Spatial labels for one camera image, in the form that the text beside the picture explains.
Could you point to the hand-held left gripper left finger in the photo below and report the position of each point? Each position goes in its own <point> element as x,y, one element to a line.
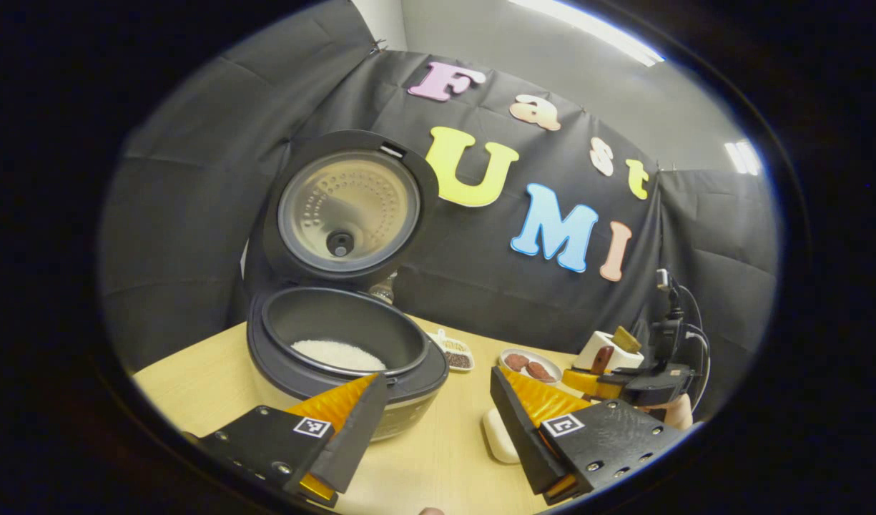
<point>359,436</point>

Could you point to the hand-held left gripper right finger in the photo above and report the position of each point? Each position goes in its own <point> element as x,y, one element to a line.
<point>523,443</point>

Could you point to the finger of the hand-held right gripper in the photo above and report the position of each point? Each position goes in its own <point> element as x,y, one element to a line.
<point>588,383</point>

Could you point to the clear rice container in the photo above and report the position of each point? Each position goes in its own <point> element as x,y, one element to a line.
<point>498,436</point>

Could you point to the brown wooden spoon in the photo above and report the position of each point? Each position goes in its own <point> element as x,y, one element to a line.
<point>602,360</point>

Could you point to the white rice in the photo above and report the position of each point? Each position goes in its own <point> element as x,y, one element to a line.
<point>337,354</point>

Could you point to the dark grey rice cooker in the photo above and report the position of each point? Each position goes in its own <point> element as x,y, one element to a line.
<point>345,214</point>

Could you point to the white toaster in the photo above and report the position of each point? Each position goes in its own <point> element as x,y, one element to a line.
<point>588,352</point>

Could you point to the brown meat piece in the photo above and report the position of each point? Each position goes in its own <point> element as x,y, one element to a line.
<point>540,372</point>
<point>516,362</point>

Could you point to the brown toast slice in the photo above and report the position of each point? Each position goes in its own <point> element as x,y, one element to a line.
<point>627,338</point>

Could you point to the white round plate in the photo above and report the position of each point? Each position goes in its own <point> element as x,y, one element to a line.
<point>523,375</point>

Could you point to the white divided grain dish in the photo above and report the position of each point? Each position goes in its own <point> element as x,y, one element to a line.
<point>458,355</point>

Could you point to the small clear bottle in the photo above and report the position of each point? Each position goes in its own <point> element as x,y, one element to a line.
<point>384,290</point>

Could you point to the black backdrop cloth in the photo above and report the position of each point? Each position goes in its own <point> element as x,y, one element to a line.
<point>194,179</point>

